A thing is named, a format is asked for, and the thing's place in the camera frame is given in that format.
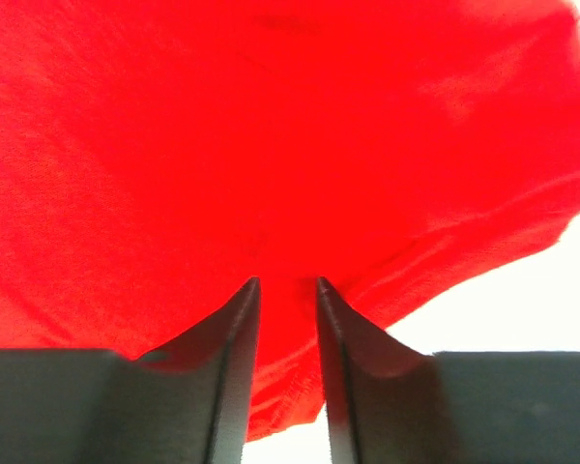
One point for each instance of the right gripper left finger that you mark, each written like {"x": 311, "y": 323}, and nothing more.
{"x": 186, "y": 401}

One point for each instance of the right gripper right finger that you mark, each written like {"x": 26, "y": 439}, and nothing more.
{"x": 387, "y": 403}

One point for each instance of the red t shirt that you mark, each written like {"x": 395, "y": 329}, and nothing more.
{"x": 154, "y": 155}

